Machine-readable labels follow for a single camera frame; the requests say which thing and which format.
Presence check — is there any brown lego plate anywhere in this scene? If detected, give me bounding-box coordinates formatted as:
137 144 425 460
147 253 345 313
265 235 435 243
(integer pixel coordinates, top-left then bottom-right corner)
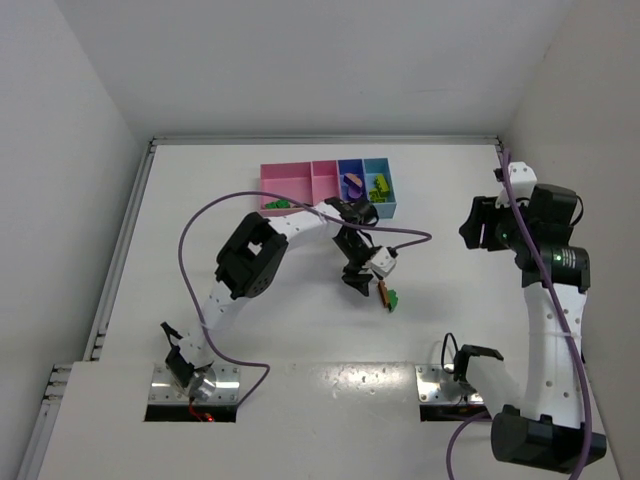
377 280 391 310

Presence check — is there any purple butterfly lego brick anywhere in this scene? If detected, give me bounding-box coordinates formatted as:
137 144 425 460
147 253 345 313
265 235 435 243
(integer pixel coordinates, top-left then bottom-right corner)
343 172 363 187

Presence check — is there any lime rounded lego brick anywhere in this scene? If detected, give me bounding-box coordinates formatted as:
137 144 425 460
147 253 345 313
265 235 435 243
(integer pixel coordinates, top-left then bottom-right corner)
374 174 391 197

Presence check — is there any purple rounded lego brick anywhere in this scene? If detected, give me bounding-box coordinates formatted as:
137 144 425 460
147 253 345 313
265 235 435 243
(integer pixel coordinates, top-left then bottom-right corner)
346 186 366 202

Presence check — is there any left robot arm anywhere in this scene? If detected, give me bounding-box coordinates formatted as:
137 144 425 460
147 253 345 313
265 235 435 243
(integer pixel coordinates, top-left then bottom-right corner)
162 197 396 393

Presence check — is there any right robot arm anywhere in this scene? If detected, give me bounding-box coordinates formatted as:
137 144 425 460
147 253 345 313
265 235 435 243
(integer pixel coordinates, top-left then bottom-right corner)
453 184 607 475

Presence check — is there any pink divided container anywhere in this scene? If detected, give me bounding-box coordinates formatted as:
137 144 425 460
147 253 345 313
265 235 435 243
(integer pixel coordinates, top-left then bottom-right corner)
260 160 340 206

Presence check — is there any light blue container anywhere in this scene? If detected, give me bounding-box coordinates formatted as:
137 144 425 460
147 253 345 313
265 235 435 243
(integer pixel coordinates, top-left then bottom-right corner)
363 158 397 219

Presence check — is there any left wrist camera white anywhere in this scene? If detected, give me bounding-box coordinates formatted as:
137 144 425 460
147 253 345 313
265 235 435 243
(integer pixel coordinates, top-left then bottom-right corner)
366 247 397 279

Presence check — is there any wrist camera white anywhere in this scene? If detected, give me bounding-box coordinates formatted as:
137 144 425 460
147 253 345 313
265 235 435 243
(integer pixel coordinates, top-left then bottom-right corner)
494 162 537 207
366 247 397 279

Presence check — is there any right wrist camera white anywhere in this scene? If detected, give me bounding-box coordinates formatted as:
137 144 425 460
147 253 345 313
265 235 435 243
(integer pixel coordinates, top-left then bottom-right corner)
494 162 537 207

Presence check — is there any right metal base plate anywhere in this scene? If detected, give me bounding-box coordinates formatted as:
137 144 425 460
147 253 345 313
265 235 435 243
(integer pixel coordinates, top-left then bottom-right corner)
415 364 484 406

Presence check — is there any metal base plate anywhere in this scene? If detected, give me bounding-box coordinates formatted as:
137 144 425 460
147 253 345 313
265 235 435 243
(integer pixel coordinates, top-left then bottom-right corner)
415 364 484 406
148 364 240 406

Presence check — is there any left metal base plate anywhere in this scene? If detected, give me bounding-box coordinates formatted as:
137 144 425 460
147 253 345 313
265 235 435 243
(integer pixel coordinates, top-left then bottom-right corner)
148 364 240 406

